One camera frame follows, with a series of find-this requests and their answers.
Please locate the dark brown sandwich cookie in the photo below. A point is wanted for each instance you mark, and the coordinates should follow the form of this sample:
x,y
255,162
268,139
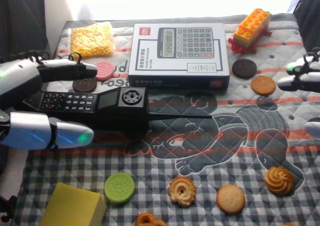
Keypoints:
x,y
244,68
85,86

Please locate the swirl butter cookie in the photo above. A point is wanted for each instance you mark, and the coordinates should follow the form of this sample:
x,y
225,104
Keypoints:
x,y
278,181

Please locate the dark curtain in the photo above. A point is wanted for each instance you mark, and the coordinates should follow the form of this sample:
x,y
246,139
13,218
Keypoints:
x,y
22,16
308,16

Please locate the round tan biscuit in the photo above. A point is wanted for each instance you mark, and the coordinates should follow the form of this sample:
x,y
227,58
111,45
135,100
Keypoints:
x,y
263,85
230,199

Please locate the pretzel shaped cookie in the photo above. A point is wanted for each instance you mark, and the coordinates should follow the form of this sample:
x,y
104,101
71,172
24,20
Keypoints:
x,y
145,219

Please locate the grey quilt with bear print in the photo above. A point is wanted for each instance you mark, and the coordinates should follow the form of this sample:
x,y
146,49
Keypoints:
x,y
200,141

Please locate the bag of yellow beads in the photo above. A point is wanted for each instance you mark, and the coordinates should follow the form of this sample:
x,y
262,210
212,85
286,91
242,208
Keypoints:
x,y
92,39

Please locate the pink sandwich cookie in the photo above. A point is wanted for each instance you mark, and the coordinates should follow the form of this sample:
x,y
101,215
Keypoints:
x,y
106,72

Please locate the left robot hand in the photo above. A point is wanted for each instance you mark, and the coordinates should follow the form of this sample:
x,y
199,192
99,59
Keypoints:
x,y
20,76

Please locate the large black toy phone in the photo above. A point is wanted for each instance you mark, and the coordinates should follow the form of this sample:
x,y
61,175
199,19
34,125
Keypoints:
x,y
120,111

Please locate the green sandwich cookie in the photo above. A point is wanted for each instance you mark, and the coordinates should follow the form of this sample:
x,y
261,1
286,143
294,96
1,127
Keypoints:
x,y
119,187

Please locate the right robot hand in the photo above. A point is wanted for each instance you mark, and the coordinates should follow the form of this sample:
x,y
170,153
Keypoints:
x,y
305,82

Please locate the orange and red block toy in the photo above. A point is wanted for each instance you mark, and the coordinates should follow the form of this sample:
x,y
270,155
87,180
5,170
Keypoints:
x,y
252,26

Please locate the yellow foam block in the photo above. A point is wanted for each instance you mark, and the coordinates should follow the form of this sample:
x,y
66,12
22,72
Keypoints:
x,y
72,206

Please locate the white calculator box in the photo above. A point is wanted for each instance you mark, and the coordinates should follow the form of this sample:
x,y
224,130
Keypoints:
x,y
147,58

